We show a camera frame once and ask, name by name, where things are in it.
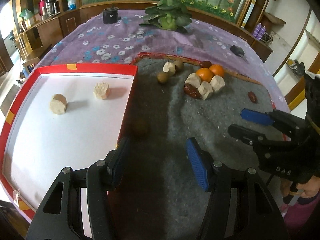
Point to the person right hand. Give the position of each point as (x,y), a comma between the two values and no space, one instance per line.
(309,189)

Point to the wooden side cabinet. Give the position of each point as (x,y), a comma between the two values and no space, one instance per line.
(49,32)

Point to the brown kiwi fruit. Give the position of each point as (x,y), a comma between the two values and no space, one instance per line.
(162,77)

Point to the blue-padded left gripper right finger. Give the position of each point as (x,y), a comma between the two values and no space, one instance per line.
(240,205)

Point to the green leafy cabbage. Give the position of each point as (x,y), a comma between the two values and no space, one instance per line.
(168,15)

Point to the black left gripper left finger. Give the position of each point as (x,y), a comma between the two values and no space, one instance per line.
(59,214)

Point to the beige chunk of orange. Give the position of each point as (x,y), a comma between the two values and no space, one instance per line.
(217,83)
(194,80)

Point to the grey felt mat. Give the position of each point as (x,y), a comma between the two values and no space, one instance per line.
(187,178)

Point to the purple floral tablecloth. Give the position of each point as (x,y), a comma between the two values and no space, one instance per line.
(96,42)

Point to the front orange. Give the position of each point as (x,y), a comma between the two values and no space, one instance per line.
(205,74)

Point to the purple bottles pair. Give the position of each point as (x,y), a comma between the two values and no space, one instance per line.
(259,31)

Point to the pink bottle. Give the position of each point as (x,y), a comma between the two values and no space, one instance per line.
(42,7)

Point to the red date behind oranges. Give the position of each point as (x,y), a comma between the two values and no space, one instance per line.
(205,64)

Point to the beige chunk front middle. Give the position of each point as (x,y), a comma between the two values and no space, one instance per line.
(205,90)

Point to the orange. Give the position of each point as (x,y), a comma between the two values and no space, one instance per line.
(217,69)
(205,74)

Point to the black thermos jug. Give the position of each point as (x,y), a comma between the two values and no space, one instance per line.
(51,7)

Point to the red date front left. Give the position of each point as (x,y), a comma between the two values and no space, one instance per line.
(191,91)

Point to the beige chunk near kiwi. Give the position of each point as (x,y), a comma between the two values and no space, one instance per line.
(169,68)

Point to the brown kiwi by chunk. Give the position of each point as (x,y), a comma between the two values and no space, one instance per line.
(179,65)

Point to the beige chunk right of orange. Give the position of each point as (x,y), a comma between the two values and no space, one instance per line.
(217,83)

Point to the beige chunk left of orange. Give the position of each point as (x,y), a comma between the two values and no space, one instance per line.
(194,80)

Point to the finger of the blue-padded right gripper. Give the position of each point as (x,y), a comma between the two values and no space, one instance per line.
(256,117)

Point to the red date far right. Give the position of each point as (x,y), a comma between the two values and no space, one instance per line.
(252,97)

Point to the red white shallow box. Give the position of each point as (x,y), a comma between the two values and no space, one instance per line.
(37,144)

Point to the beige sugarcane chunk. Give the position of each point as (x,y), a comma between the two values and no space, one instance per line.
(58,104)
(101,90)

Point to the small black device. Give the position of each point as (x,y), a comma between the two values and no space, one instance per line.
(237,50)

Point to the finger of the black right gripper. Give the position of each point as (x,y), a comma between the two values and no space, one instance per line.
(247,136)

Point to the rear orange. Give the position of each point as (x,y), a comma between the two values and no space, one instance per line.
(217,69)

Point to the black cylindrical grinder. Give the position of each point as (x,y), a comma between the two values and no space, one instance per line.
(110,15)

